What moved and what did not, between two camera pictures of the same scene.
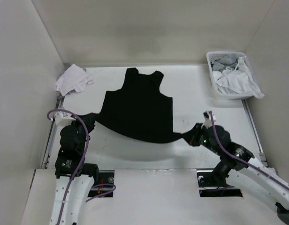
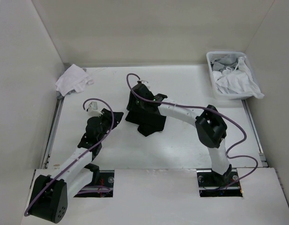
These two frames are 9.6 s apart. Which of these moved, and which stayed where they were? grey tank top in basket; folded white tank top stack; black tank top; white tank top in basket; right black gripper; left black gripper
Moved: left black gripper; right black gripper; black tank top
Stayed: folded white tank top stack; grey tank top in basket; white tank top in basket
